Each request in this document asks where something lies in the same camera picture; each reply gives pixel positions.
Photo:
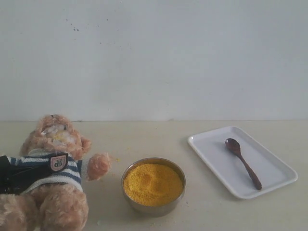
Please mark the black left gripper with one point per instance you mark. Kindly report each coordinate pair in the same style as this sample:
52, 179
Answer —
15, 179

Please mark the tan teddy bear striped sweater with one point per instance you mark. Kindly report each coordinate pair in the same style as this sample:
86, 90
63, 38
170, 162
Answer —
58, 202

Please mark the dark wooden spoon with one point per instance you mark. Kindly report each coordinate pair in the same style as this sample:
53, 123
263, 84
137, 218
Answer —
234, 147

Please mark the steel bowl of yellow millet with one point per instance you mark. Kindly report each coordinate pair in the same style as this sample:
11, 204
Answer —
153, 186

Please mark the white rectangular plastic tray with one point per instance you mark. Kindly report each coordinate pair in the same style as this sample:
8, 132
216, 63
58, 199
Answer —
242, 164

